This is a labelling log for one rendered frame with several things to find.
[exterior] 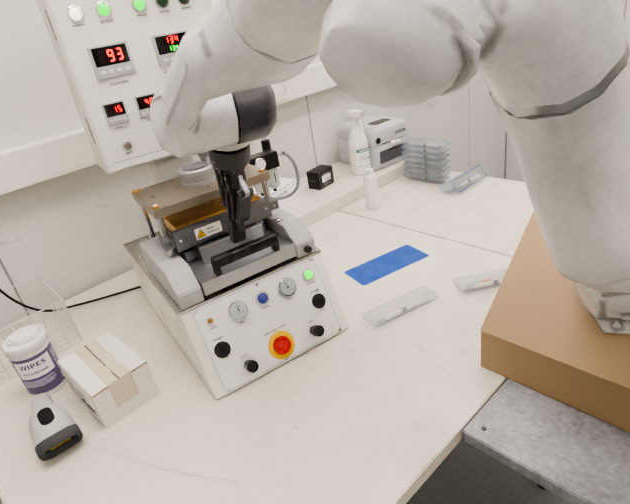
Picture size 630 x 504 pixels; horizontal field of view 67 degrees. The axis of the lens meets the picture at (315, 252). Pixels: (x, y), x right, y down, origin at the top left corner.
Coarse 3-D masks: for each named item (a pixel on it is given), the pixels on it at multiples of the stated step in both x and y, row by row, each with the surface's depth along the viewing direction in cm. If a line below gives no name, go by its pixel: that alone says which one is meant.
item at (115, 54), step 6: (108, 48) 102; (114, 48) 102; (120, 48) 103; (96, 54) 101; (102, 54) 101; (108, 54) 102; (114, 54) 103; (120, 54) 103; (102, 60) 102; (108, 60) 102; (114, 60) 103; (120, 60) 104
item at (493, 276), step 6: (492, 270) 120; (498, 270) 119; (504, 270) 119; (462, 276) 119; (468, 276) 119; (474, 276) 119; (480, 276) 118; (486, 276) 118; (492, 276) 117; (498, 276) 117; (456, 282) 118; (462, 282) 117; (468, 282) 117; (474, 282) 116; (480, 282) 116; (486, 282) 116; (492, 282) 115; (462, 288) 115
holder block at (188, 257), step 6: (258, 222) 112; (246, 228) 110; (264, 228) 113; (228, 234) 109; (210, 240) 108; (216, 240) 107; (198, 246) 106; (180, 252) 107; (186, 252) 104; (192, 252) 105; (198, 252) 106; (186, 258) 104; (192, 258) 105; (198, 258) 106
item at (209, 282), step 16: (224, 240) 103; (208, 256) 102; (256, 256) 103; (272, 256) 103; (288, 256) 105; (208, 272) 100; (224, 272) 99; (240, 272) 100; (256, 272) 102; (208, 288) 97
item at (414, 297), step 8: (424, 288) 117; (400, 296) 116; (408, 296) 115; (416, 296) 115; (424, 296) 114; (432, 296) 114; (384, 304) 114; (392, 304) 114; (400, 304) 113; (408, 304) 113; (416, 304) 112; (368, 312) 112; (376, 312) 112; (384, 312) 111; (392, 312) 111; (376, 320) 109
